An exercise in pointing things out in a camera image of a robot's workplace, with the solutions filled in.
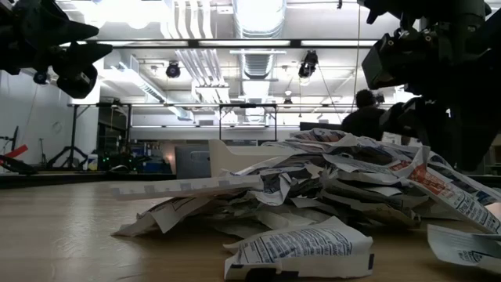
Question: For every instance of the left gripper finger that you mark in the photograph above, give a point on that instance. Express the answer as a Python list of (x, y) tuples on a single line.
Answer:
[(82, 53), (72, 30)]

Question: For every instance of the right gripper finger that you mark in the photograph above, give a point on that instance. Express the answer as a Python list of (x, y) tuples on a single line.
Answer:
[(469, 133), (409, 117)]

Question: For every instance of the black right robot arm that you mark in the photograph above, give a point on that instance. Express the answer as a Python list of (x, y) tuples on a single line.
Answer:
[(430, 9)]

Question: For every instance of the black ceiling spotlight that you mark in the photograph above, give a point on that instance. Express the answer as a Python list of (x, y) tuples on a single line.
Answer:
[(308, 64), (41, 77), (173, 69)]

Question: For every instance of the person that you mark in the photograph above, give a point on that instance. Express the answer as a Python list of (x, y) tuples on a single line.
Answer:
[(364, 117)]

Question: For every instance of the blue printed white packet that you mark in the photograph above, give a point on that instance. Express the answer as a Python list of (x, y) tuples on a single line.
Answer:
[(473, 186)]

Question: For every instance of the large white packet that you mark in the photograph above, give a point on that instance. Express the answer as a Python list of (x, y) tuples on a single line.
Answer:
[(364, 154)]

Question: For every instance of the orange printed white packet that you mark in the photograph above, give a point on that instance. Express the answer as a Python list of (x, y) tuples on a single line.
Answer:
[(450, 192)]

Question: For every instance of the black monitor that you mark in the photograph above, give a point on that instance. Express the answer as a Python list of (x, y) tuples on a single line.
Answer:
[(321, 126)]

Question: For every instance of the white bottle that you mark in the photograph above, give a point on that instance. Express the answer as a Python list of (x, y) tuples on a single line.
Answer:
[(92, 162)]

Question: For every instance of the white packet with text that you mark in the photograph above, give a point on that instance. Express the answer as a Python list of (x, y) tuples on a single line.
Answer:
[(462, 246)]

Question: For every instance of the red bar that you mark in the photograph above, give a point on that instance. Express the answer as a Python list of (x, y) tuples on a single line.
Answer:
[(17, 152)]

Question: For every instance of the blue crates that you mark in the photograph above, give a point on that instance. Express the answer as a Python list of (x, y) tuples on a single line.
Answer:
[(156, 166)]

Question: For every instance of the crumpled white blue packet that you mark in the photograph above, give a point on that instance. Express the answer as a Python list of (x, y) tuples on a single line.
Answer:
[(274, 188)]

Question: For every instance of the dark grey storage bin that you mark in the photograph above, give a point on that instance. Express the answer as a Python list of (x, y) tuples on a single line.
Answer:
[(192, 162)]

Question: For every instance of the white packet blue text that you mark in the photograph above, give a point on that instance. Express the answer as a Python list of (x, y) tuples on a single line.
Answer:
[(297, 243)]

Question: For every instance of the white plastic bin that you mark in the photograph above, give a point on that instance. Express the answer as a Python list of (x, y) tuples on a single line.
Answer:
[(231, 156)]

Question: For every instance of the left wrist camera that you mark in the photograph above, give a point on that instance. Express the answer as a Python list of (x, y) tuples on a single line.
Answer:
[(78, 84)]

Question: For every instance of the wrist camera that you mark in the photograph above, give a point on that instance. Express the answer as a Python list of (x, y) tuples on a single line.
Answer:
[(377, 62), (78, 84)]

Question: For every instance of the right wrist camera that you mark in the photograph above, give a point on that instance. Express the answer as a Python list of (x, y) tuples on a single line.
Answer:
[(377, 62)]

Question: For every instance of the black aluminium table frame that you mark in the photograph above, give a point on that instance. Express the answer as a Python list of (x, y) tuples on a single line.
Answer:
[(58, 179)]

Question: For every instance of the black square frame stand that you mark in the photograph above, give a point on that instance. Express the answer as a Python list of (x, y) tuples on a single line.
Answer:
[(220, 121)]

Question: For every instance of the silver ventilation duct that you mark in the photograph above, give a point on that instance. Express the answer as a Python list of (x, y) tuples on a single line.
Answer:
[(258, 62)]

